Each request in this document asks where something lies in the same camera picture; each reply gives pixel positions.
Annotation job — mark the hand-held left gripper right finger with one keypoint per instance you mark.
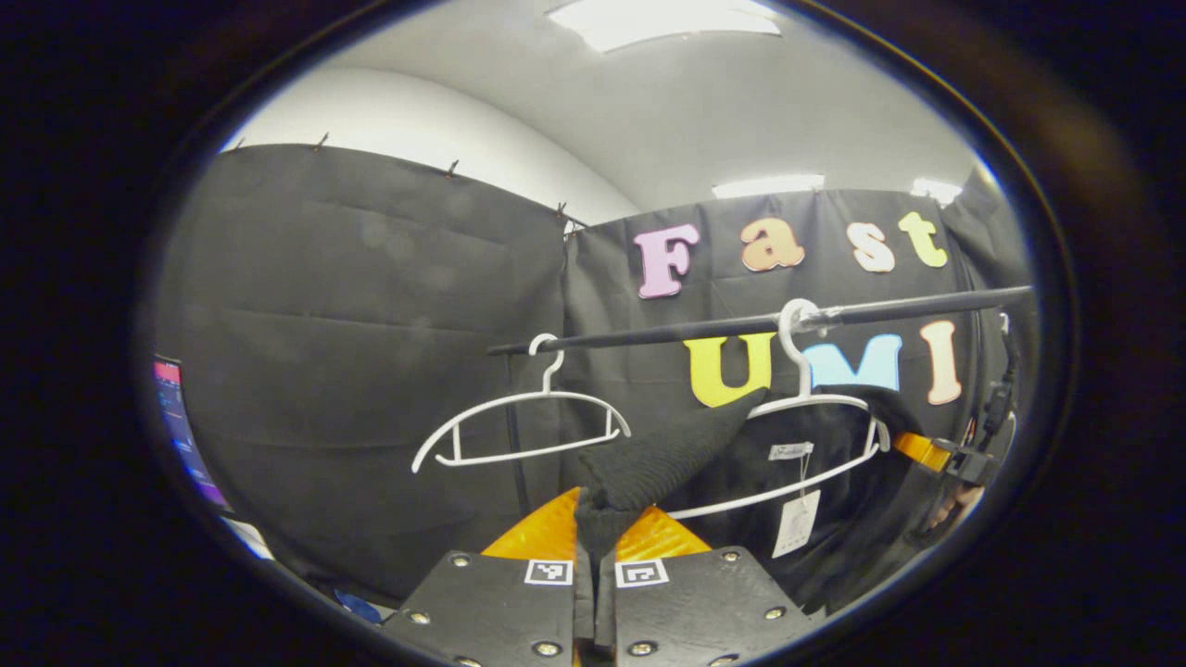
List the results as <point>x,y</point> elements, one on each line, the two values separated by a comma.
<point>695,602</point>

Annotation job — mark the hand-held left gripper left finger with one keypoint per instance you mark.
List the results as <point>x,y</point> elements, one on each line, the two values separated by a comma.
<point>491,602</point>

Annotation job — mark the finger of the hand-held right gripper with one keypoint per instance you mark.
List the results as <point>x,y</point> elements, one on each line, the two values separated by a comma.
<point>922,451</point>

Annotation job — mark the white clothes hanger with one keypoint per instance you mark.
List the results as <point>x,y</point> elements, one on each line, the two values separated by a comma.
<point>553,393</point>
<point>799,375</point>

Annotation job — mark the black jacket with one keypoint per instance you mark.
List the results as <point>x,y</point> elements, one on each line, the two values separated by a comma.
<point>649,463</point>

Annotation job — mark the black clothes rack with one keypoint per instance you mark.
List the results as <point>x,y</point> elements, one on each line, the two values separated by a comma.
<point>695,328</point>

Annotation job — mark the small blue object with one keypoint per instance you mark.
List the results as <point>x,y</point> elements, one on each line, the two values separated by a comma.
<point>357,607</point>

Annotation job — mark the white flat object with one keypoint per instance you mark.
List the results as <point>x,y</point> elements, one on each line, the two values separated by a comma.
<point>250,539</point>

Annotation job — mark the black backdrop cloth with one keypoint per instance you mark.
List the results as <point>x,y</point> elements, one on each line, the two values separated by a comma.
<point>371,324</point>

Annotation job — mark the computer monitor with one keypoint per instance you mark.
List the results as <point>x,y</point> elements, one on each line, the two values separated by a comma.
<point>181,426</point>

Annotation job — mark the large ceiling light panel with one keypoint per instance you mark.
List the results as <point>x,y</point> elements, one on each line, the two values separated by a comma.
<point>662,18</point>

